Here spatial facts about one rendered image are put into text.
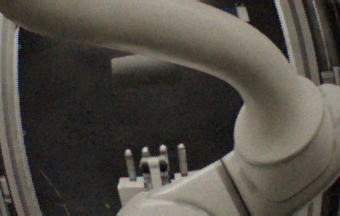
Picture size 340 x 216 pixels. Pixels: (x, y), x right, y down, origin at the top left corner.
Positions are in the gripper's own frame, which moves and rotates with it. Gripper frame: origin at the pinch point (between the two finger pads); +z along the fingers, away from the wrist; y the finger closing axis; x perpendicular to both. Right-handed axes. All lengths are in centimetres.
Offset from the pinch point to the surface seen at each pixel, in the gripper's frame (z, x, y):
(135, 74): 18.8, 0.9, 14.0
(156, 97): 43.8, -1.4, 9.7
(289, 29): 0.7, -19.3, 18.8
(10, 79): 1.0, 19.2, 17.2
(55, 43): 44, 15, 21
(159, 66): 18.8, -2.1, 14.6
